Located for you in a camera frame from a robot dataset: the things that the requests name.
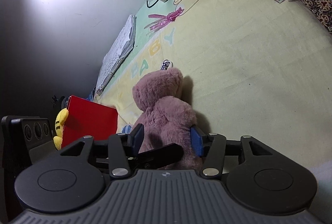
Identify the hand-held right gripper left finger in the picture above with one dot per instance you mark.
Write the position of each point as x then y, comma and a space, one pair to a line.
137, 134

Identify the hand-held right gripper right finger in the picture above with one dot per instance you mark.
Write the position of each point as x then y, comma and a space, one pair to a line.
197, 141

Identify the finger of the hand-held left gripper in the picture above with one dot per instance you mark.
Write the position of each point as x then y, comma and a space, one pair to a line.
166, 152

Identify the yellow tiger plush toy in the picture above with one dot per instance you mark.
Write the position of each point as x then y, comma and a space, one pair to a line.
61, 123

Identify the pink plush toy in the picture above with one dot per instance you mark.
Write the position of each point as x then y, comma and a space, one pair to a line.
166, 110

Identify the red cardboard box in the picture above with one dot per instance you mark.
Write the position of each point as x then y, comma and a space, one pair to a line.
88, 120

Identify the white paper notebook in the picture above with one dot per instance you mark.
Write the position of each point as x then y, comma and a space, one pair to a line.
119, 50

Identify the cartoon printed bed sheet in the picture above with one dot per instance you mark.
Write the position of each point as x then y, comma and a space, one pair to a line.
246, 58

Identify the pink ribbon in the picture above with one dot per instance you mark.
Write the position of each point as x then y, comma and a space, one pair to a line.
170, 16

